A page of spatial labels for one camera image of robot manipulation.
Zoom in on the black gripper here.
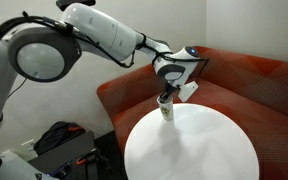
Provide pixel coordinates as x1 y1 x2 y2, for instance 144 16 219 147
160 84 180 102

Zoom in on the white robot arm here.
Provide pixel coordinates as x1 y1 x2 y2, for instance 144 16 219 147
0 2 202 128

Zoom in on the white paper cup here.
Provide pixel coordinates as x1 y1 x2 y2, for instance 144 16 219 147
157 96 174 121

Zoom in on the round white table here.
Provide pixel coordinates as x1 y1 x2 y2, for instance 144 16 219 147
124 103 260 180

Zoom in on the orange sofa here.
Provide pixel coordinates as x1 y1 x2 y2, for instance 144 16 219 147
97 46 288 180

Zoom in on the lower black orange clamp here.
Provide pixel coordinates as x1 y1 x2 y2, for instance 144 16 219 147
76 148 112 172

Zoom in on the black backpack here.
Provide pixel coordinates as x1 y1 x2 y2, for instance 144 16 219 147
33 121 86 156

